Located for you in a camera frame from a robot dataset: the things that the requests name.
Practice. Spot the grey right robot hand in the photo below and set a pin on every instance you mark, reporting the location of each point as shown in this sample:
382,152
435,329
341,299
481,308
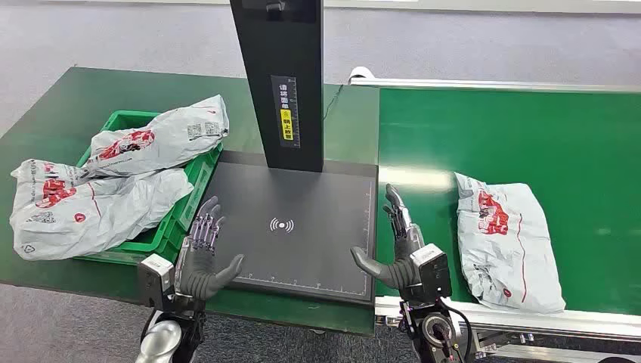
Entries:
400,273

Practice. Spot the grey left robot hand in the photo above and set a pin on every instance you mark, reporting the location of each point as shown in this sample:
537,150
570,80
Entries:
198,273

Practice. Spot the grey mailer bag red stripe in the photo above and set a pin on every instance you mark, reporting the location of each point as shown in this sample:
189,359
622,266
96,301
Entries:
506,245

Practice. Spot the green conveyor belt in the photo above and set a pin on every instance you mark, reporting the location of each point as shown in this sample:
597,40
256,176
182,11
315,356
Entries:
551,135

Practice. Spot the green plastic crate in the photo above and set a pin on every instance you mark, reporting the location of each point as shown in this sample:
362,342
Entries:
193,200

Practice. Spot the large grey mailer bag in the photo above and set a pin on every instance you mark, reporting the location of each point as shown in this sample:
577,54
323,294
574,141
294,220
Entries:
90,215

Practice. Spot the grey mailer bag with barcodes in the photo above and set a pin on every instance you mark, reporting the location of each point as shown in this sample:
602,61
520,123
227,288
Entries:
165,140

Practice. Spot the black yellow column label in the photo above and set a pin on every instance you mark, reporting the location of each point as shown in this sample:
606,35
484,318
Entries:
286,112

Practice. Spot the green work table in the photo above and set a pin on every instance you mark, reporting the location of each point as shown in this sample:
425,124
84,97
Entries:
65,110

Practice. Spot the black scanner column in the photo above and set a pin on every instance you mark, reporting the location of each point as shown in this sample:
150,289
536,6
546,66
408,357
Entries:
280,50

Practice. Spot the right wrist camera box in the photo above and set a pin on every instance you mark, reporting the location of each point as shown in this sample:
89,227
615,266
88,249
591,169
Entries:
433,273

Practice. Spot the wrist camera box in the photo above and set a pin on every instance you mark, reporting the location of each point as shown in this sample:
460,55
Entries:
154,280
433,273

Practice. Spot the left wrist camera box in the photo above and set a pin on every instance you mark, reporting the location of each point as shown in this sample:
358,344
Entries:
154,280

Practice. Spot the black scanner base plate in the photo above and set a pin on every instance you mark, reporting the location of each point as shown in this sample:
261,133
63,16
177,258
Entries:
300,240

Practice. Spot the aluminium conveyor frame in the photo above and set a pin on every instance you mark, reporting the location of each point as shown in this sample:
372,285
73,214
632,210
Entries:
526,320

